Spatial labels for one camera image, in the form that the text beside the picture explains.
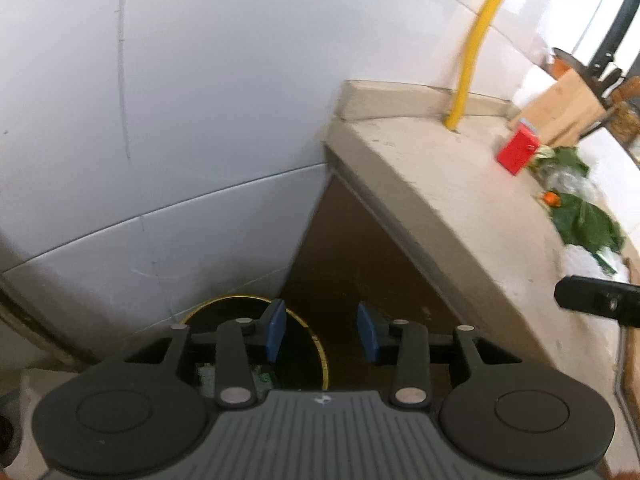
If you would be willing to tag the napa cabbage leaves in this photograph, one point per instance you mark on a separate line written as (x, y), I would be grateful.
(541, 157)

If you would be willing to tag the red drink carton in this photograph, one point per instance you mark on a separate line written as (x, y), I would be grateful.
(515, 152)

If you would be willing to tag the glass jar of pickles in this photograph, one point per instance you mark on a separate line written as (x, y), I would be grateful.
(627, 122)

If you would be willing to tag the dark green vegetable leaf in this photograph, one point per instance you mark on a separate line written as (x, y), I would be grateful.
(585, 225)
(567, 160)

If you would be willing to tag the clear plastic bag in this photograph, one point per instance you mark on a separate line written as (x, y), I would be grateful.
(567, 182)

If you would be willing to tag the green snack packet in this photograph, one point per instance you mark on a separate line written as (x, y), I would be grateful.
(264, 377)

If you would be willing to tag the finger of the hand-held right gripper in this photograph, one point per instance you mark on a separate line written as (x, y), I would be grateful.
(590, 297)

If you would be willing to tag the black trash bin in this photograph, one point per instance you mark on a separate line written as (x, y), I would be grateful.
(300, 355)

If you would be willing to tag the orange small fruit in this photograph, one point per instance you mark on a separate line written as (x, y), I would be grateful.
(550, 199)

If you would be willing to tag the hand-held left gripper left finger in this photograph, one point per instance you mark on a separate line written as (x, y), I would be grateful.
(275, 332)

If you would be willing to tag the yellow pipe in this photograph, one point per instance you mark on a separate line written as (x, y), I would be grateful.
(466, 75)

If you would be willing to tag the wooden knife block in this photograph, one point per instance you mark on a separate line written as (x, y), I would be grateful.
(560, 105)

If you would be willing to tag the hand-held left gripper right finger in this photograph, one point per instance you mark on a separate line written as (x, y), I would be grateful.
(367, 335)

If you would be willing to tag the brown cabinet panel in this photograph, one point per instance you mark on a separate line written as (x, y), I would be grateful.
(350, 260)

